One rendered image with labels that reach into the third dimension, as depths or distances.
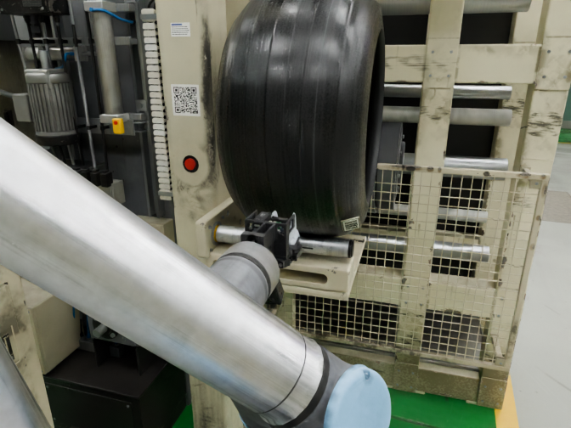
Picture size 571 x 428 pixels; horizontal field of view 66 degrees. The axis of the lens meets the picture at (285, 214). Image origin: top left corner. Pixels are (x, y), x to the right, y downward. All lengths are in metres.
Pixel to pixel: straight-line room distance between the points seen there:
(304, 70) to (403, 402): 1.49
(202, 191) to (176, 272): 0.81
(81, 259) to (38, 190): 0.05
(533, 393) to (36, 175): 2.09
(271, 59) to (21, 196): 0.61
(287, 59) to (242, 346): 0.59
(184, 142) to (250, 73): 0.36
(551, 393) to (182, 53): 1.93
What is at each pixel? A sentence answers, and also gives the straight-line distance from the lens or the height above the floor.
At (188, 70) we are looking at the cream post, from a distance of 1.12.
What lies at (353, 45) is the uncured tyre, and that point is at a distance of 0.87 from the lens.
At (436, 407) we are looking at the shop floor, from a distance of 2.01.
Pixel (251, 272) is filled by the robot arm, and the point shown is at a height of 1.06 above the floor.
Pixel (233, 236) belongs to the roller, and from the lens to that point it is 1.08.
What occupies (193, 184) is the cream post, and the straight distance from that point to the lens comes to 1.17.
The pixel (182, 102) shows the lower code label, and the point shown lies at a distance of 1.14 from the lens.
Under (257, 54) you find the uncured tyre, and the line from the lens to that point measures 0.87.
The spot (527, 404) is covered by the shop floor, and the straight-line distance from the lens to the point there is 2.16.
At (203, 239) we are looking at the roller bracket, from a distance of 1.07.
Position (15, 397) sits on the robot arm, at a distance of 0.49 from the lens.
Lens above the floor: 1.32
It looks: 20 degrees down
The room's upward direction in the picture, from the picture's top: straight up
